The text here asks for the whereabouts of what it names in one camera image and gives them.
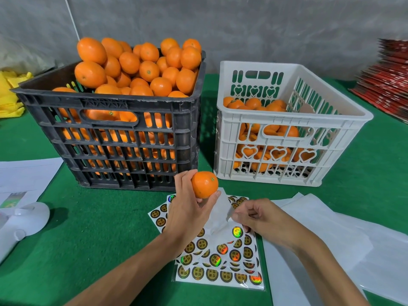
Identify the heap of labelled oranges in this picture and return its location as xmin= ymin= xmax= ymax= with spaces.
xmin=222 ymin=95 xmax=320 ymax=173

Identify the stack of red cardboard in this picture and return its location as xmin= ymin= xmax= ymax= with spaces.
xmin=349 ymin=39 xmax=408 ymax=123

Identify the pile of oranges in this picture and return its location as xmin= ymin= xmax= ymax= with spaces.
xmin=52 ymin=37 xmax=204 ymax=176

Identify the white handheld controller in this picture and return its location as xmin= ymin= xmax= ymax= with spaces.
xmin=0 ymin=201 xmax=51 ymax=262

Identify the pile of yellow bags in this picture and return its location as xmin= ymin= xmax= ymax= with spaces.
xmin=0 ymin=68 xmax=36 ymax=119

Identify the single orange fruit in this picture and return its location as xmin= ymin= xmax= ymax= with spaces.
xmin=190 ymin=170 xmax=219 ymax=199

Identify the person's left hand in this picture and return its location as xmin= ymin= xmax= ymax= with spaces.
xmin=162 ymin=169 xmax=223 ymax=252

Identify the black plastic crate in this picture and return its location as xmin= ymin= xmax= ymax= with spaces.
xmin=11 ymin=53 xmax=207 ymax=192

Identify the person's right forearm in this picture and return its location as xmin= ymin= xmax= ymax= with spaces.
xmin=293 ymin=229 xmax=371 ymax=306

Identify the person's left forearm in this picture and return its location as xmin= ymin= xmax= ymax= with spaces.
xmin=64 ymin=232 xmax=182 ymax=306

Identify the white pole with black base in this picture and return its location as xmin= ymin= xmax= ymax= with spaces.
xmin=64 ymin=0 xmax=82 ymax=42

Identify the green felt table cover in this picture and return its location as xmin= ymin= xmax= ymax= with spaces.
xmin=0 ymin=70 xmax=408 ymax=306

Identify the person's right hand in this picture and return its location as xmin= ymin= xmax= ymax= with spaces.
xmin=229 ymin=198 xmax=307 ymax=252

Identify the white printed paper sheet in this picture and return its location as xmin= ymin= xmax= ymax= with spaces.
xmin=0 ymin=157 xmax=65 ymax=211

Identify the white plastic crate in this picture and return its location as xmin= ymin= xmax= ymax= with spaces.
xmin=214 ymin=60 xmax=374 ymax=187

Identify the white backing sheet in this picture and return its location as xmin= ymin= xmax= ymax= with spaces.
xmin=338 ymin=213 xmax=408 ymax=303
xmin=263 ymin=193 xmax=374 ymax=306

